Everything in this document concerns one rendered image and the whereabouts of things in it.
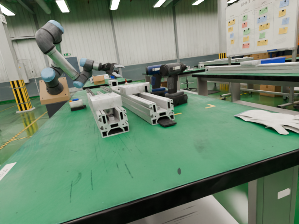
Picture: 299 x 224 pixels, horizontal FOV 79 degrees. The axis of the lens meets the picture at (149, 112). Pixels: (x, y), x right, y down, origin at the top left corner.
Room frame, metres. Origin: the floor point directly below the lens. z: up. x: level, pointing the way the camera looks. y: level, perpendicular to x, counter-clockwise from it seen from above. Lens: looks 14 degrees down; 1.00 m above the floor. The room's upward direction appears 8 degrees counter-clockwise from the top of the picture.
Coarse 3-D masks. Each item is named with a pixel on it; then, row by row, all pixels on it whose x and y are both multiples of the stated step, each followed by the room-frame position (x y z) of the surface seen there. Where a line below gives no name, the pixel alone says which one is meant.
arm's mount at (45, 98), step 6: (60, 78) 1.89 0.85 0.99; (42, 84) 1.81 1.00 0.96; (66, 84) 1.84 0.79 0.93; (42, 90) 1.76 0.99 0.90; (66, 90) 1.79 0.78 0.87; (42, 96) 1.71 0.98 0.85; (48, 96) 1.72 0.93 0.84; (54, 96) 1.73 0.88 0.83; (60, 96) 1.73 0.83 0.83; (66, 96) 1.74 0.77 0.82; (42, 102) 1.68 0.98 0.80; (48, 102) 1.70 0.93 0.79; (54, 102) 1.71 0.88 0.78
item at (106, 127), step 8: (88, 96) 1.14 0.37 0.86; (96, 112) 0.64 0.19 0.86; (104, 112) 0.63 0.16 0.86; (120, 112) 0.66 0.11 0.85; (96, 120) 0.74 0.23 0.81; (104, 120) 0.64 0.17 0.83; (112, 120) 0.64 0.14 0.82; (120, 120) 0.62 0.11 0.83; (104, 128) 0.60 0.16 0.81; (112, 128) 0.61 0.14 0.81; (120, 128) 0.66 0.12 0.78; (128, 128) 0.63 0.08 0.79; (104, 136) 0.60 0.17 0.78
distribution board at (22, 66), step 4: (20, 64) 10.75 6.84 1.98; (20, 68) 10.74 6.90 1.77; (24, 68) 10.85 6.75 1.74; (20, 72) 10.72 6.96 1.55; (24, 72) 10.77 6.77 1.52; (32, 72) 11.00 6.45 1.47; (24, 76) 10.76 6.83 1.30; (24, 80) 10.74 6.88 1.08; (28, 80) 10.92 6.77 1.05; (36, 84) 11.06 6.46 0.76
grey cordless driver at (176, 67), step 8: (168, 64) 0.92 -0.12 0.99; (176, 64) 0.94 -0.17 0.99; (184, 64) 1.00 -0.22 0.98; (160, 72) 0.93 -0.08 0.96; (168, 72) 0.91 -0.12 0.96; (176, 72) 0.94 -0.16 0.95; (168, 80) 0.93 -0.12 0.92; (176, 80) 0.95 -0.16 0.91; (168, 88) 0.93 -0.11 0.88; (176, 88) 0.94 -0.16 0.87; (168, 96) 0.93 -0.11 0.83; (176, 96) 0.92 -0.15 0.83; (184, 96) 0.95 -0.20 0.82; (176, 104) 0.91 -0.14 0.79
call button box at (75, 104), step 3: (81, 99) 1.24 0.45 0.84; (69, 102) 1.17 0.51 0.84; (72, 102) 1.16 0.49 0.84; (75, 102) 1.17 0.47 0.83; (78, 102) 1.17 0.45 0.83; (81, 102) 1.18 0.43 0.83; (72, 105) 1.16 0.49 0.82; (75, 105) 1.17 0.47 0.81; (78, 105) 1.17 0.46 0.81; (81, 105) 1.18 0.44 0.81; (84, 105) 1.22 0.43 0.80; (72, 108) 1.16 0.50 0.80; (75, 108) 1.17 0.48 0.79; (78, 108) 1.17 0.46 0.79; (81, 108) 1.18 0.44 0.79
